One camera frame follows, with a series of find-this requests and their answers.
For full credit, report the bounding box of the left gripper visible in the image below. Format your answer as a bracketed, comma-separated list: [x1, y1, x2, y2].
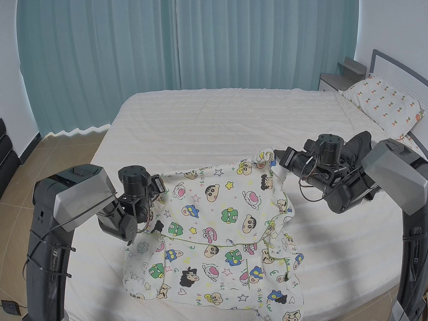
[154, 175, 167, 198]

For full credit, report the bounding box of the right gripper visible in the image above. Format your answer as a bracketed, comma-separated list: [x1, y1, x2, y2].
[280, 147, 323, 185]

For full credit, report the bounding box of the white printed pyjama top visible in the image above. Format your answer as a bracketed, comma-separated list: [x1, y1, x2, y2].
[122, 147, 305, 321]

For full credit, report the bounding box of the black garment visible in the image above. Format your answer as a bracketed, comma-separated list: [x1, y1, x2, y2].
[339, 131, 382, 201]

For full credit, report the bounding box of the bed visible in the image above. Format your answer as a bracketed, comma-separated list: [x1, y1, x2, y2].
[53, 49, 428, 321]

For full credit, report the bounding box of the grey bedside table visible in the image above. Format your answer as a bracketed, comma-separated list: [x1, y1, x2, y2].
[319, 56, 367, 93]

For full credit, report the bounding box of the white printed pillow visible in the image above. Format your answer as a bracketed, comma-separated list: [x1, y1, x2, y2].
[339, 76, 425, 140]

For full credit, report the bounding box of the blue-green curtain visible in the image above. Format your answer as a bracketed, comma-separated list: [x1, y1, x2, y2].
[16, 0, 361, 136]

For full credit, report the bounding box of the small black box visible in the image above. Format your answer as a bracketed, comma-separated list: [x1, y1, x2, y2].
[2, 300, 21, 315]

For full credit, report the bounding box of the black cable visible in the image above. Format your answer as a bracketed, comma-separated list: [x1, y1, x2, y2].
[298, 156, 331, 202]
[23, 191, 118, 280]

